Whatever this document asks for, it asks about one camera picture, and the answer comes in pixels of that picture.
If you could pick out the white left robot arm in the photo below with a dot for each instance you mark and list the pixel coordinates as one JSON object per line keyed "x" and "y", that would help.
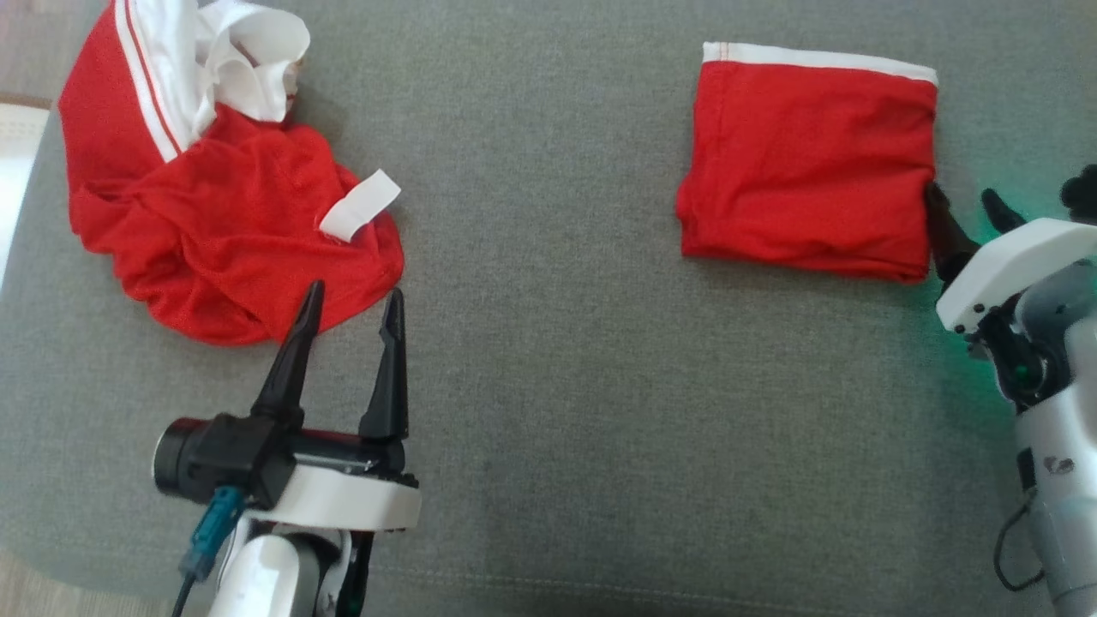
{"x": 266, "y": 574}

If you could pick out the white and grey right robot arm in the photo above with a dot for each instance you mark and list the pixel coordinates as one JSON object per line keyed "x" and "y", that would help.
{"x": 1063, "y": 446}

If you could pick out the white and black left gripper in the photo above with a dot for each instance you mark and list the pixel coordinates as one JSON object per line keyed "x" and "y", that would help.
{"x": 351, "y": 497}

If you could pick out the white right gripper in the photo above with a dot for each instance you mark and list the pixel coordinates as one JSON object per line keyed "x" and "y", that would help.
{"x": 1020, "y": 261}

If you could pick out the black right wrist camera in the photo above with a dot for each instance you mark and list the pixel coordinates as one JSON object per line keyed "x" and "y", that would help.
{"x": 1082, "y": 193}

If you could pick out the red shorts with white trim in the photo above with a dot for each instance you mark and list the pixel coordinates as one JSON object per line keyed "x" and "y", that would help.
{"x": 806, "y": 171}

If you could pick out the red and white shirt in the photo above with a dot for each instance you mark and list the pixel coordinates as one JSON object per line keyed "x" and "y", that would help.
{"x": 214, "y": 240}

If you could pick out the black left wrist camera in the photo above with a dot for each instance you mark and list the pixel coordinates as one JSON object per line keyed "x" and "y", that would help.
{"x": 223, "y": 454}

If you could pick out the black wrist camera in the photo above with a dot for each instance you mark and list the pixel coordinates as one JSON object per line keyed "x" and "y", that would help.
{"x": 223, "y": 454}
{"x": 1082, "y": 193}

